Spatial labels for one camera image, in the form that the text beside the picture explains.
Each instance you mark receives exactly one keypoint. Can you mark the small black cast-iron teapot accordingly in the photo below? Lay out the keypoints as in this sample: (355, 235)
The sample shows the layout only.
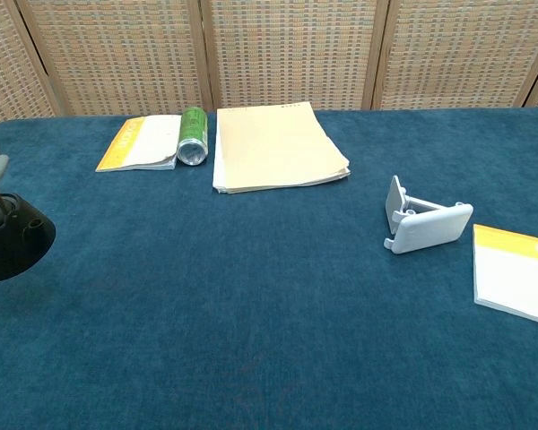
(13, 242)

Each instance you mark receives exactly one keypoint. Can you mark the yellow and white booklet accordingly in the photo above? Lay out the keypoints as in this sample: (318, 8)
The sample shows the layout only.
(143, 143)
(515, 273)

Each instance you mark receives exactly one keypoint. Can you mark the green drink can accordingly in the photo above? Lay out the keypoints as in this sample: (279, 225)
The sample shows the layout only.
(193, 134)

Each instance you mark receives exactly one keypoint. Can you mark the beige paper stack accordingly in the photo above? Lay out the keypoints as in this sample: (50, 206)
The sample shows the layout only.
(273, 148)

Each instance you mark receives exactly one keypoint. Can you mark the woven folding screen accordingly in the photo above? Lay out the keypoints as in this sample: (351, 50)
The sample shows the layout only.
(269, 54)

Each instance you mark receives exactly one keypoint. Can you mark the blue table cloth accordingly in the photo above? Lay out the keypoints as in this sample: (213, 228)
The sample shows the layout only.
(269, 336)

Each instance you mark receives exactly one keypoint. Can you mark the white folding phone stand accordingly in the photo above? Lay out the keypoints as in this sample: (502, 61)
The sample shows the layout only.
(430, 228)

